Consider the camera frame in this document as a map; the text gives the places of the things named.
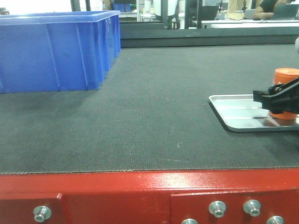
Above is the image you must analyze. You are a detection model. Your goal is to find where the grey laptop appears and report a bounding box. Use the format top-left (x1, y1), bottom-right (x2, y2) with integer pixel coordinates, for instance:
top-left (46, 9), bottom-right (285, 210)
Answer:
top-left (271, 4), bottom-right (299, 20)

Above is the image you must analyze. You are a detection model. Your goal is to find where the person at desk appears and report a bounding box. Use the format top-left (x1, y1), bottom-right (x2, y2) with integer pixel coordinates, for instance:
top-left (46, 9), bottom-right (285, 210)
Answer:
top-left (251, 0), bottom-right (279, 20)

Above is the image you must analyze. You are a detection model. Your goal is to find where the white desk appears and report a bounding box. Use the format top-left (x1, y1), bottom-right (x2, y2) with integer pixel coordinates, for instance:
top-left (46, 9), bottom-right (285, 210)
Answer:
top-left (201, 20), bottom-right (299, 29)

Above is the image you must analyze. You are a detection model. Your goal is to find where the orange capacitor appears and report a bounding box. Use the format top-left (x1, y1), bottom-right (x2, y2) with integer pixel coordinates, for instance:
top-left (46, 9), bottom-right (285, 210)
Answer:
top-left (269, 68), bottom-right (299, 120)

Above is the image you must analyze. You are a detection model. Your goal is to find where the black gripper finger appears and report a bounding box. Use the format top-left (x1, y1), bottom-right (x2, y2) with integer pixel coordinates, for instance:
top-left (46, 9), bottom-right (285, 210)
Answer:
top-left (253, 78), bottom-right (299, 114)

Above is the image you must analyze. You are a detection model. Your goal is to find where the red conveyor frame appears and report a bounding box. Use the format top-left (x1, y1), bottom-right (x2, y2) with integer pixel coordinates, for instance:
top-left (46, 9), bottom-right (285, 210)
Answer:
top-left (0, 168), bottom-right (299, 224)

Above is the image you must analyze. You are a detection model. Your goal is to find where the blue crate on conveyor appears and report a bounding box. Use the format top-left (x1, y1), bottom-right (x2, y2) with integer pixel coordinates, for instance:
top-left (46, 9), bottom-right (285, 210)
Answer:
top-left (0, 10), bottom-right (121, 93)

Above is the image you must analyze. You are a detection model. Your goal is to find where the dark conveyor belt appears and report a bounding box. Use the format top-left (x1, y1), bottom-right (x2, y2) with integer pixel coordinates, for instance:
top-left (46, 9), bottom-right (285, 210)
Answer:
top-left (0, 44), bottom-right (299, 174)

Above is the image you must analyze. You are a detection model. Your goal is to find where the silver metal tray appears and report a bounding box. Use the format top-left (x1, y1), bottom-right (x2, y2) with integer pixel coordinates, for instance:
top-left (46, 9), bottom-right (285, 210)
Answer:
top-left (209, 94), bottom-right (299, 133)

